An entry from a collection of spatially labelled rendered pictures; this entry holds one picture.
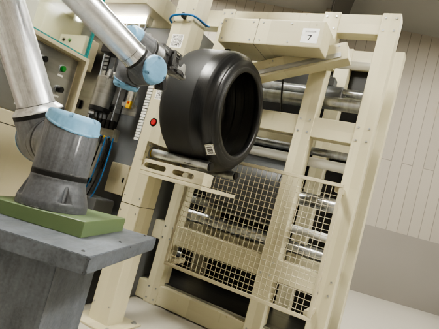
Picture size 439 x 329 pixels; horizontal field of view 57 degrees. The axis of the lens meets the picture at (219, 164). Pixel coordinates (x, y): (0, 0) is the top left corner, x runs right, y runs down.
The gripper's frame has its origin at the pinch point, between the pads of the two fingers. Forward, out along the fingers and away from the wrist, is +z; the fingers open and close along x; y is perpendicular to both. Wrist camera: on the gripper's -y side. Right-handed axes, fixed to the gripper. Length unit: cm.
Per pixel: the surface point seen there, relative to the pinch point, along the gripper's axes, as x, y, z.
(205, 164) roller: -9.3, -31.6, 21.6
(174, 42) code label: 33, 28, 29
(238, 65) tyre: -12.1, 16.5, 22.5
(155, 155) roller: 19.1, -32.5, 21.7
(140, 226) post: 26, -70, 34
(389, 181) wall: -45, 31, 451
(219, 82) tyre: -10.7, 4.2, 12.0
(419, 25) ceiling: -39, 242, 423
